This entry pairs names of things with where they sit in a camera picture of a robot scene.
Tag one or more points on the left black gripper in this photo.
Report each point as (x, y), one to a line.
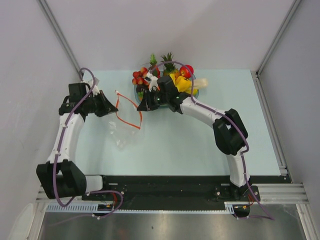
(110, 108)

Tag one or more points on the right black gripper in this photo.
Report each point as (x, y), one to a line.
(148, 105)

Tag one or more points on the clear zip top bag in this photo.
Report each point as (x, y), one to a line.
(125, 124)

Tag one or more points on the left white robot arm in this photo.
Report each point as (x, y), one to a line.
(59, 175)

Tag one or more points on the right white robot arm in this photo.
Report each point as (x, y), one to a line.
(230, 134)

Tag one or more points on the teal plastic fruit tray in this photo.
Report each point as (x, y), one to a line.
(192, 93)

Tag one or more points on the dark purple mangosteen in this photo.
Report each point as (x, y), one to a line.
(140, 88)

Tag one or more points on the red strawberry cluster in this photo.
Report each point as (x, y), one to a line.
(139, 77)

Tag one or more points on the yellow bell pepper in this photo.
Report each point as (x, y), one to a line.
(182, 84)

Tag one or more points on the small pineapple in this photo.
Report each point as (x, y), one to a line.
(169, 66)

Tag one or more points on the red apple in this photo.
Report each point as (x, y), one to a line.
(186, 71)

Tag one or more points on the left aluminium frame post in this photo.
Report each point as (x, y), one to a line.
(57, 30)

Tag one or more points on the aluminium frame post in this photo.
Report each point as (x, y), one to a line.
(57, 30)
(278, 36)

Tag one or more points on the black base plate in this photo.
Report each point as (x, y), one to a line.
(193, 205)

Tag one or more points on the aluminium front rail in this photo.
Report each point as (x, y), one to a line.
(282, 192)

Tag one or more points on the right aluminium frame post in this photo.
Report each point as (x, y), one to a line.
(278, 36)

